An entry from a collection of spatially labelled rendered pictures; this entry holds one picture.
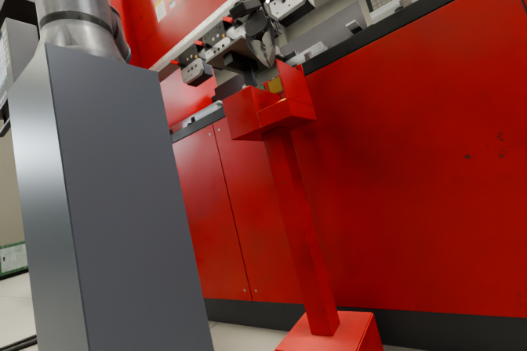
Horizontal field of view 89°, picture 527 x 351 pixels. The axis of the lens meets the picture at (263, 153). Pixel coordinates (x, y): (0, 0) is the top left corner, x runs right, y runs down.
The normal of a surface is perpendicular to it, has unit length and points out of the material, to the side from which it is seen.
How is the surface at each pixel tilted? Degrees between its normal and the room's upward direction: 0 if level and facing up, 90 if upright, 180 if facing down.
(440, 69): 90
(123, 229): 90
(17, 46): 90
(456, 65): 90
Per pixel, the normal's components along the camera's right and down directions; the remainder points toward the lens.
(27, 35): 0.78, -0.27
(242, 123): -0.55, 0.02
